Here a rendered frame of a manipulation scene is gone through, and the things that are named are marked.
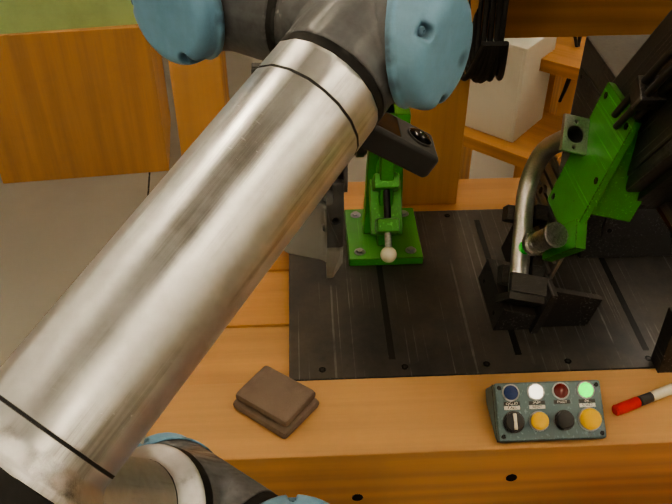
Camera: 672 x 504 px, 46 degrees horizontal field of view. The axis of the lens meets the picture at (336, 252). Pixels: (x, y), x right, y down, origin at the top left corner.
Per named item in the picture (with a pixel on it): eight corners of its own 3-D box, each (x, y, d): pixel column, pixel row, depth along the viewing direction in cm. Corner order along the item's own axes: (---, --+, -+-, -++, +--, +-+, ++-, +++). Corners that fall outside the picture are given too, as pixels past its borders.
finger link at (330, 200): (323, 231, 77) (321, 147, 73) (341, 231, 77) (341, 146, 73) (324, 255, 73) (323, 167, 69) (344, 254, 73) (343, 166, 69)
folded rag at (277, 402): (320, 406, 115) (320, 392, 113) (285, 442, 110) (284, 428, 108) (268, 375, 120) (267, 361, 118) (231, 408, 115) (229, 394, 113)
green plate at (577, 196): (616, 253, 119) (690, 134, 106) (566, 244, 117) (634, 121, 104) (593, 208, 128) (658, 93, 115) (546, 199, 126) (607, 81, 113)
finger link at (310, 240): (282, 277, 79) (277, 192, 75) (342, 275, 79) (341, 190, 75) (281, 293, 76) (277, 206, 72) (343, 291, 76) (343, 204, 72)
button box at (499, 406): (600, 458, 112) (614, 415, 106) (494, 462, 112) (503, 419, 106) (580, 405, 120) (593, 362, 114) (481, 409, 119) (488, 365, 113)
